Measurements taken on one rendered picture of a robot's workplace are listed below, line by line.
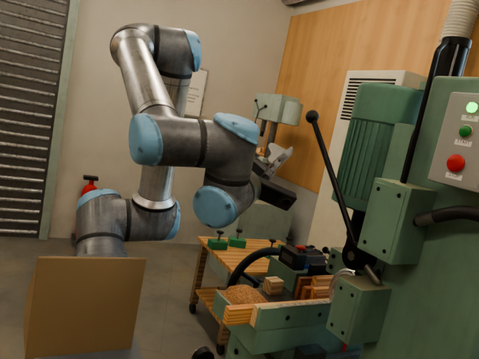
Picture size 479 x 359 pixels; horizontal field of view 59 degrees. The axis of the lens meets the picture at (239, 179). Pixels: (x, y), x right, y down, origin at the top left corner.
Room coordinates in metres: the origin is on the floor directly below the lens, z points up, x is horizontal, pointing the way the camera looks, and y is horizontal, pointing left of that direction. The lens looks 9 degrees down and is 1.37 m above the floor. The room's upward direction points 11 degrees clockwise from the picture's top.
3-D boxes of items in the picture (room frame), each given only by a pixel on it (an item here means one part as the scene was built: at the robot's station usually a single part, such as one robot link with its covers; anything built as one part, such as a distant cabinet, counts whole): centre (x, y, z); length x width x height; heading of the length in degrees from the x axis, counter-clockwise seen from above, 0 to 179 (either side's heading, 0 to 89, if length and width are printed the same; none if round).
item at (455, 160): (0.72, -0.35, 1.36); 0.03 x 0.01 x 0.03; 32
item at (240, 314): (1.08, -0.31, 0.92); 0.67 x 0.02 x 0.04; 122
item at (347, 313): (0.85, -0.30, 1.02); 0.09 x 0.07 x 0.12; 122
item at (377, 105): (1.09, -0.33, 1.35); 0.18 x 0.18 x 0.31
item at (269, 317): (1.06, -0.36, 0.93); 0.60 x 0.02 x 0.06; 122
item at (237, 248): (2.61, -0.22, 0.32); 0.66 x 0.57 x 0.64; 118
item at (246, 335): (1.18, -0.28, 0.87); 0.61 x 0.30 x 0.06; 122
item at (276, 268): (1.25, -0.24, 0.91); 0.15 x 0.14 x 0.09; 122
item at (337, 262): (1.07, -0.34, 1.03); 0.14 x 0.07 x 0.09; 32
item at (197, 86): (3.89, 0.76, 1.48); 0.64 x 0.02 x 0.46; 117
